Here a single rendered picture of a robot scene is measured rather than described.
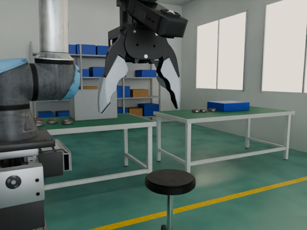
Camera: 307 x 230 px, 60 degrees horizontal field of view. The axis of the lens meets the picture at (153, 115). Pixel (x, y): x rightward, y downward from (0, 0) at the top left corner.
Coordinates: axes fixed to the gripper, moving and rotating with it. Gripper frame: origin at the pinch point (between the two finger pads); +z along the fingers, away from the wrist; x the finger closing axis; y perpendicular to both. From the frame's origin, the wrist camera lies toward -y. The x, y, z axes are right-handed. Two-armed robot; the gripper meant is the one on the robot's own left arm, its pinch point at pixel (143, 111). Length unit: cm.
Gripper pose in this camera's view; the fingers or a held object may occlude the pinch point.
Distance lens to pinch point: 44.6
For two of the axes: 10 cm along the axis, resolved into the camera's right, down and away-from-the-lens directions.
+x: -8.8, 0.6, -4.7
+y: -4.8, -1.1, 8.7
